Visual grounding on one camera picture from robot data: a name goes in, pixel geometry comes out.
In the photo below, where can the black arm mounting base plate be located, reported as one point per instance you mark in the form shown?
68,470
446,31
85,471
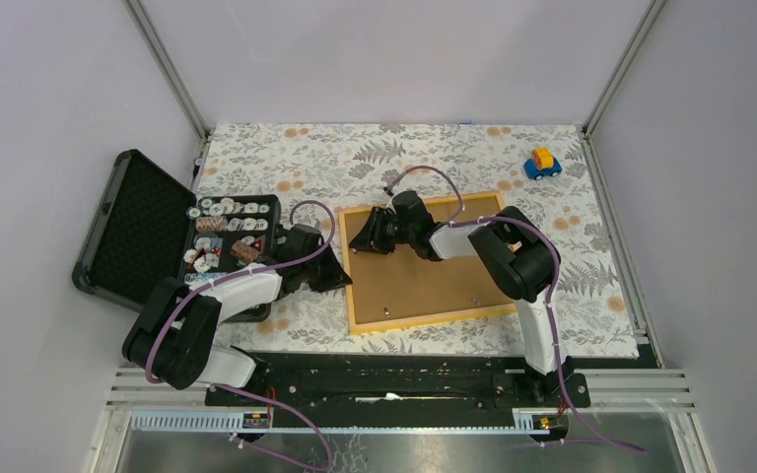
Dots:
405,391

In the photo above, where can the black poker chip case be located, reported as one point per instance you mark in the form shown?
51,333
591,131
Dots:
149,227

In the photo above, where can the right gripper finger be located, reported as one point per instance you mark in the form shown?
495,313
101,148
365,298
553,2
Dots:
383,232
366,239

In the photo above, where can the left aluminium corner post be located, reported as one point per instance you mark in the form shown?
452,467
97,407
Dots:
152,39

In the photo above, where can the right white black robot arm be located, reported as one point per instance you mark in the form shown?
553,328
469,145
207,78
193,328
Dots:
522,262

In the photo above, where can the right aluminium corner post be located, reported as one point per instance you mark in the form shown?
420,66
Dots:
623,65

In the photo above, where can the yellow blue toy car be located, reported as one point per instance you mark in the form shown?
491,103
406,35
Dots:
542,164

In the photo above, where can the floral patterned table mat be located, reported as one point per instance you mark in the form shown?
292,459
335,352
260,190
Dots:
315,167

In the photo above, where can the brown cardboard backing board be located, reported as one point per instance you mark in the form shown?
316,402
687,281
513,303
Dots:
418,281

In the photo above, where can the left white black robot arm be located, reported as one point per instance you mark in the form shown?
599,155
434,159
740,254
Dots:
172,339

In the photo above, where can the aluminium rail front frame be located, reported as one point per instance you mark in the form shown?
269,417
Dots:
665,392

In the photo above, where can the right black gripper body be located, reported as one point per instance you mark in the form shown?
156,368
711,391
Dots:
405,233

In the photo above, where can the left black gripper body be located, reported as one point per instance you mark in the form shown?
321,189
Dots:
308,268

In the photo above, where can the yellow wooden picture frame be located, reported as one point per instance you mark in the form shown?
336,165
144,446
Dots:
418,323

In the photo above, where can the aluminium corner post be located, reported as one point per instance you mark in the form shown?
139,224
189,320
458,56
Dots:
152,39
623,65

